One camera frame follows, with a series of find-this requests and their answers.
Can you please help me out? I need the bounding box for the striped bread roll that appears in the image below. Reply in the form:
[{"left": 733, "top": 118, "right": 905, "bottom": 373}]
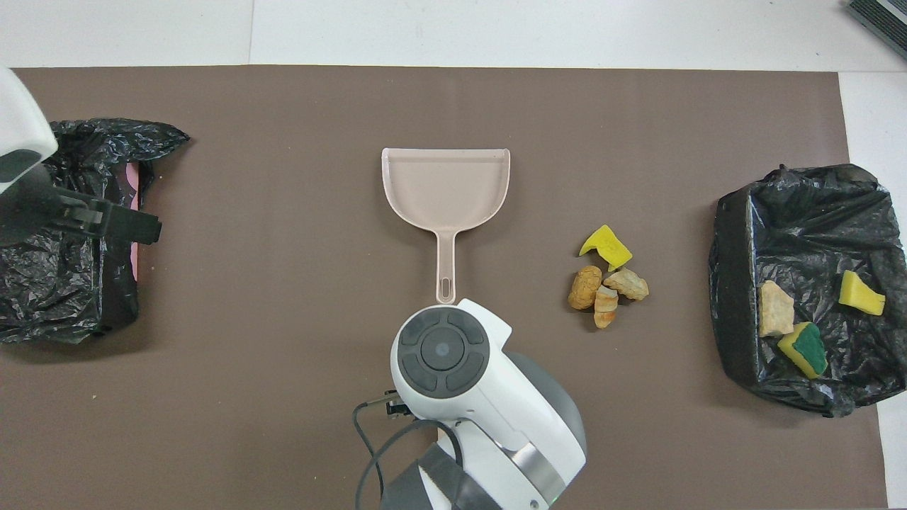
[{"left": 594, "top": 285, "right": 619, "bottom": 329}]

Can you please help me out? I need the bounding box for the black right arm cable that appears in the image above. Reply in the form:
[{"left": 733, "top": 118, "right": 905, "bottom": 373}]
[{"left": 353, "top": 390, "right": 461, "bottom": 510}]

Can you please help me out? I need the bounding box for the pale bread chunk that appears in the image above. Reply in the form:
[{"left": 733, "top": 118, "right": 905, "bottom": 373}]
[{"left": 603, "top": 268, "right": 650, "bottom": 302}]

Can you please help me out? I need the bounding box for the black bag lined bin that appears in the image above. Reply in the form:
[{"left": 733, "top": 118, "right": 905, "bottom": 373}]
[{"left": 709, "top": 164, "right": 907, "bottom": 419}]

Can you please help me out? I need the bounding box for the brown table mat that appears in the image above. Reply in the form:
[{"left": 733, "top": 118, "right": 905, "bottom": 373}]
[{"left": 0, "top": 65, "right": 890, "bottom": 510}]

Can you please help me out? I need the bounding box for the yellow sponge piece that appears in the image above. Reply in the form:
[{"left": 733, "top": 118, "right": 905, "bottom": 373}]
[
  {"left": 839, "top": 270, "right": 886, "bottom": 317},
  {"left": 579, "top": 225, "right": 633, "bottom": 271},
  {"left": 777, "top": 322, "right": 828, "bottom": 380}
]

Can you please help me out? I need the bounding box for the pale beige stone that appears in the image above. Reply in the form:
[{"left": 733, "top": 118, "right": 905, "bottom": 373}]
[{"left": 758, "top": 280, "right": 796, "bottom": 338}]

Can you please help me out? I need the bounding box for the beige plastic dustpan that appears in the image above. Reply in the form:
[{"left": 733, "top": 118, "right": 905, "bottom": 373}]
[{"left": 381, "top": 147, "right": 512, "bottom": 305}]

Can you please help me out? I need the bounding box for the round brown bread piece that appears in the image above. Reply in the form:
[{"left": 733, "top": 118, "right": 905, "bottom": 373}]
[{"left": 568, "top": 266, "right": 604, "bottom": 311}]

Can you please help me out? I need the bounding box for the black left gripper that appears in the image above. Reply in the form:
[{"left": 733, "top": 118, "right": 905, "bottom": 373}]
[{"left": 0, "top": 161, "right": 162, "bottom": 247}]

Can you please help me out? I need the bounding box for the dark grey ribbed object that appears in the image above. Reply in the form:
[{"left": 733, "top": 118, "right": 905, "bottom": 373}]
[{"left": 847, "top": 0, "right": 907, "bottom": 61}]

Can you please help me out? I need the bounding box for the crumpled black trash bag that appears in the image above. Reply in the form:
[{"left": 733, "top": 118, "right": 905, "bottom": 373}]
[{"left": 0, "top": 118, "right": 191, "bottom": 346}]

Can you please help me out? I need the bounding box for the pink plastic bin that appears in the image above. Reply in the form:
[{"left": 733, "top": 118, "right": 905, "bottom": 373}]
[{"left": 122, "top": 161, "right": 155, "bottom": 283}]

